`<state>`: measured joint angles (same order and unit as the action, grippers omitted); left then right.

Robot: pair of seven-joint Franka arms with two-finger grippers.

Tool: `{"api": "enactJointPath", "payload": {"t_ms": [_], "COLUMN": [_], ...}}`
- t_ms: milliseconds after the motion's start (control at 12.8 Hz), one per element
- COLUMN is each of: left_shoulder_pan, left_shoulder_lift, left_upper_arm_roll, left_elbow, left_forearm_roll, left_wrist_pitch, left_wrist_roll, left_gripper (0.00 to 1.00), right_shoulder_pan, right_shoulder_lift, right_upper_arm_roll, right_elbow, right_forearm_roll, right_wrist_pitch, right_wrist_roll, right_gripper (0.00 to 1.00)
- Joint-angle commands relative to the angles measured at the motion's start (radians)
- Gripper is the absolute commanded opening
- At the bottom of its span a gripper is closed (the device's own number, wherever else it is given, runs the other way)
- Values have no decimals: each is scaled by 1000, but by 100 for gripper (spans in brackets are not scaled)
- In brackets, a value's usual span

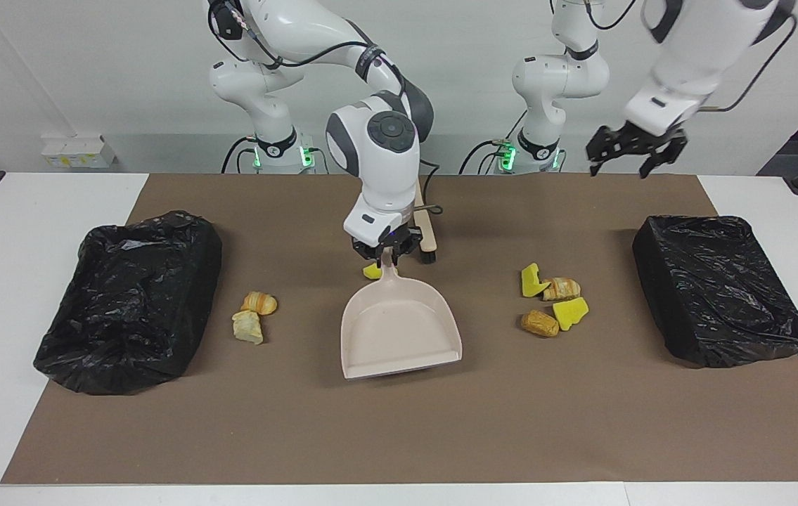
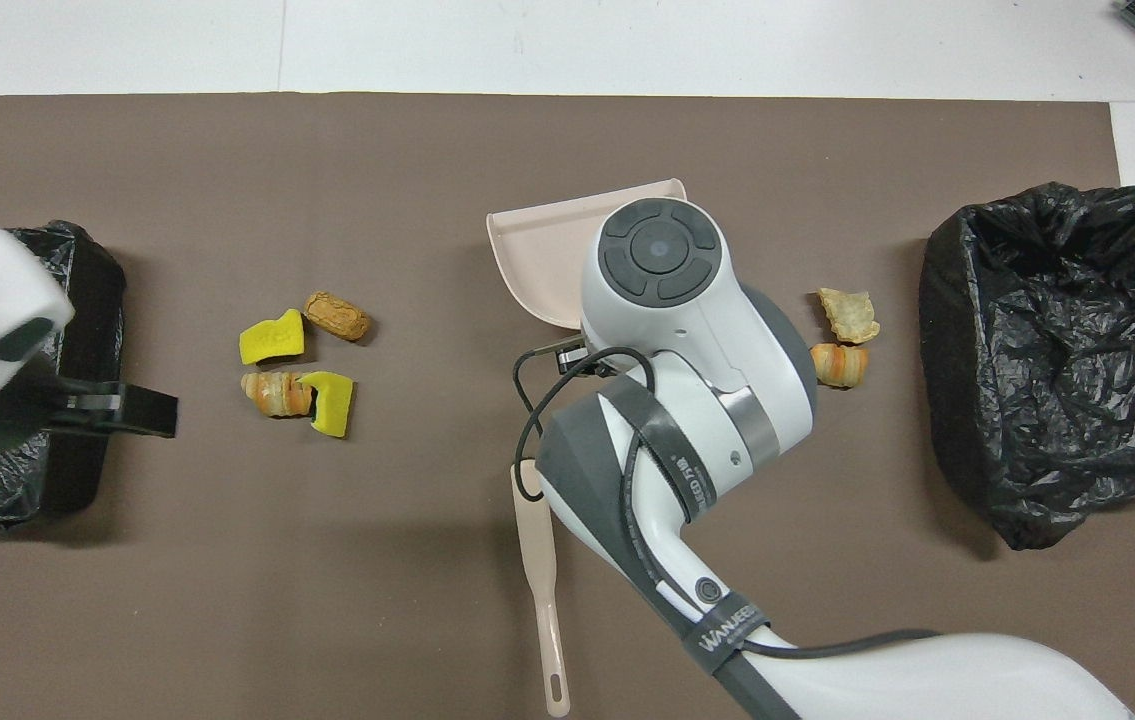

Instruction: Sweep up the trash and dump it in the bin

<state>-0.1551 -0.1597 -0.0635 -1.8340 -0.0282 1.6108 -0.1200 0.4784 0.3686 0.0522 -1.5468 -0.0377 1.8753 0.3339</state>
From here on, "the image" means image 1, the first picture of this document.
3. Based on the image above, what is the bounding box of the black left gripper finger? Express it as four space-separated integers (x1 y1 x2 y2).
639 137 688 179
586 130 616 176

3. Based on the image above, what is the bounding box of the beige plastic dustpan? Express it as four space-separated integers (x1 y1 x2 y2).
340 247 463 380

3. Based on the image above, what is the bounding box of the croissant pastry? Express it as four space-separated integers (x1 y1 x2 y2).
241 291 278 316
543 277 581 301

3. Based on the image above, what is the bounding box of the yellow sponge with green backing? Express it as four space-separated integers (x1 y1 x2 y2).
521 263 551 299

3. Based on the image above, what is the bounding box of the pale torn bread piece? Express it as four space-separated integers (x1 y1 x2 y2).
231 311 265 346

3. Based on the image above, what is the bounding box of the brown bread roll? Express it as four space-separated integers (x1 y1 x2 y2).
520 309 560 338

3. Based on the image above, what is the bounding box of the black bag-lined trash bin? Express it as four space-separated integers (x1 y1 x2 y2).
632 214 798 368
33 211 224 396

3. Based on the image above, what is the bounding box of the brown table mat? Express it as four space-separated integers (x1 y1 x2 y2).
1 174 798 484

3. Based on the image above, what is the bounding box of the black left base cable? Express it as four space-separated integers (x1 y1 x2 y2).
458 138 512 175

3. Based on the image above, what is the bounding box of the black base cable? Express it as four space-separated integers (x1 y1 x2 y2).
458 138 512 175
221 136 259 174

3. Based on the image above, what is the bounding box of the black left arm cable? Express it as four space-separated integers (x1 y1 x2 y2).
550 0 797 113

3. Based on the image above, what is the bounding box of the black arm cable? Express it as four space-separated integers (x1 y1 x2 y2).
550 0 797 113
207 0 443 215

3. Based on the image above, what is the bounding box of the black right base cable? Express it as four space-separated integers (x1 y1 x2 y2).
221 136 259 174

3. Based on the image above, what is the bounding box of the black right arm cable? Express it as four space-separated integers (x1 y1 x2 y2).
207 0 443 215

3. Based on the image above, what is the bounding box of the white wall socket box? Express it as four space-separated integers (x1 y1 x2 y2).
41 134 117 169

